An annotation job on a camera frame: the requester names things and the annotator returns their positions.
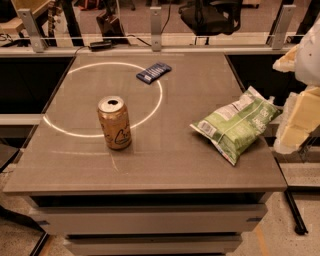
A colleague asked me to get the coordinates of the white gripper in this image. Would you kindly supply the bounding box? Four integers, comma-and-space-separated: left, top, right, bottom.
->
273, 20, 320, 154

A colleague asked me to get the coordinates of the green jalapeno chip bag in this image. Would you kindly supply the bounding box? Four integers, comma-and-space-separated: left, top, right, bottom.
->
190, 86, 280, 166

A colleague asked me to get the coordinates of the blue rxbar blueberry bar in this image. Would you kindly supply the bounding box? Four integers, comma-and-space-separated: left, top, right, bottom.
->
136, 62, 172, 85

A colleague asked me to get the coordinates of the black office chair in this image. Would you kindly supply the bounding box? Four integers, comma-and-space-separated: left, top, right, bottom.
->
179, 0, 243, 36

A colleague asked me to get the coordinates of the gold soda can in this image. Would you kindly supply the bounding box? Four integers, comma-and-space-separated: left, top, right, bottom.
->
97, 96, 131, 150

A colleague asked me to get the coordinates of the black device on ledge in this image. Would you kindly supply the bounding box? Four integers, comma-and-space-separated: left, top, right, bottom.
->
89, 40, 112, 51

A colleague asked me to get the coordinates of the grey table drawer cabinet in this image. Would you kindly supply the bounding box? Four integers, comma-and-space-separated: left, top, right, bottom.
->
30, 202, 267, 256

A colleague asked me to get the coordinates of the metal railing post right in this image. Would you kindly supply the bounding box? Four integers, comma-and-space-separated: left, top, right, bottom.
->
269, 4, 296, 50

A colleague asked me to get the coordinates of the metal railing post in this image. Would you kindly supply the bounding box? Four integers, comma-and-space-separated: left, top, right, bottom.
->
18, 8, 46, 53
150, 6, 161, 52
269, 4, 296, 50

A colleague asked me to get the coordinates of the metal railing post middle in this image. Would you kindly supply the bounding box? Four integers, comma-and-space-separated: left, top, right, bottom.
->
150, 6, 161, 52

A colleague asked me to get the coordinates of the metal railing post left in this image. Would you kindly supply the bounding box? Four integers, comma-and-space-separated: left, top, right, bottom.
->
18, 8, 46, 53

